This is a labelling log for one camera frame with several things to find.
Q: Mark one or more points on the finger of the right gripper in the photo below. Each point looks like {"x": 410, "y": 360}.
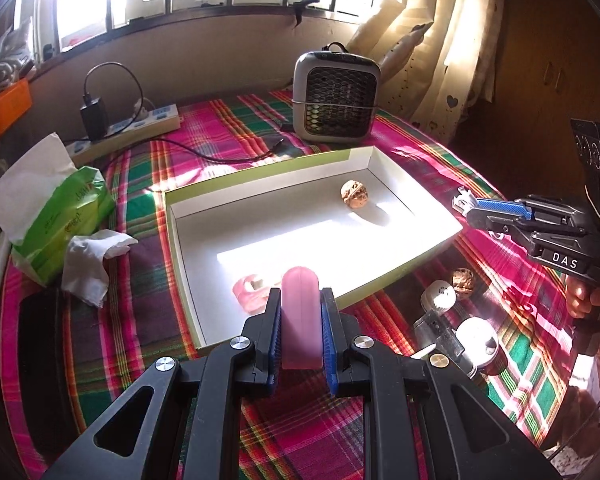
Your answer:
{"x": 500, "y": 207}
{"x": 505, "y": 223}

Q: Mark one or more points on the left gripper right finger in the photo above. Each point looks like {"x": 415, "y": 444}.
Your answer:
{"x": 347, "y": 368}

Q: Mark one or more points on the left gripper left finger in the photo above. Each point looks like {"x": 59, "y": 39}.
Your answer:
{"x": 265, "y": 333}

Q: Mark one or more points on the white cable clip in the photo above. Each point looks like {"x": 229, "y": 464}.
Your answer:
{"x": 464, "y": 201}

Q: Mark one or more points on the brown walnut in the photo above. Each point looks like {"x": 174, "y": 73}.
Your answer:
{"x": 463, "y": 283}
{"x": 354, "y": 194}

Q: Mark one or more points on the white round jar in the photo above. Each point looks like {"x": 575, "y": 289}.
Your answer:
{"x": 439, "y": 297}

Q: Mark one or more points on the white egg-shaped case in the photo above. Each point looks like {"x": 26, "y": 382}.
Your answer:
{"x": 482, "y": 346}

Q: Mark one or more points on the patterned sleeve forearm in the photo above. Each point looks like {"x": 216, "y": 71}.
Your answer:
{"x": 581, "y": 398}

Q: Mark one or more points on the person right hand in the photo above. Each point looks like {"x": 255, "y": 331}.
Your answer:
{"x": 581, "y": 298}

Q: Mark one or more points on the plaid bedspread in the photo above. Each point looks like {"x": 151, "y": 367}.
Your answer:
{"x": 303, "y": 432}

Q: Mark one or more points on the green white cardboard box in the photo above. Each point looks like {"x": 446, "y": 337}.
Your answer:
{"x": 266, "y": 220}

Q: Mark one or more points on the crumpled white tissue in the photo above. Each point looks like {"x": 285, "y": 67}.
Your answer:
{"x": 84, "y": 275}

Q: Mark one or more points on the cream heart curtain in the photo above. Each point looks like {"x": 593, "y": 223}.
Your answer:
{"x": 436, "y": 58}

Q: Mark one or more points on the black hairbrush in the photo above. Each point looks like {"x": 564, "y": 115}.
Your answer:
{"x": 41, "y": 366}

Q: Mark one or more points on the grey mini fan heater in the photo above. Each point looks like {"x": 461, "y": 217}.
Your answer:
{"x": 334, "y": 96}

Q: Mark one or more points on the white power strip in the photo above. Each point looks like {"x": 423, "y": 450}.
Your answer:
{"x": 160, "y": 121}

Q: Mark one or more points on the green tissue pack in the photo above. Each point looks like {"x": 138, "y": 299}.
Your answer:
{"x": 44, "y": 202}

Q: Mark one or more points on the orange box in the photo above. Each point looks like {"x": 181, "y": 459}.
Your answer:
{"x": 15, "y": 101}

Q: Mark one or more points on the plastic bags on shelf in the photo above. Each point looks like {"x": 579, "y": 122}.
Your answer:
{"x": 16, "y": 56}

